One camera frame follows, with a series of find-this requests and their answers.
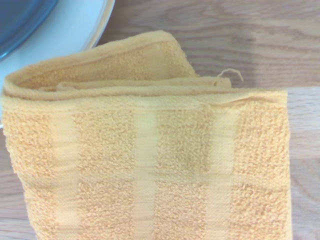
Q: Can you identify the dark plate on white plate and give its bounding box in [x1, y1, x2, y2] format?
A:
[0, 0, 116, 130]

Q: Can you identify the yellow terry cloth towel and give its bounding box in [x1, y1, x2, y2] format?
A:
[1, 29, 293, 240]

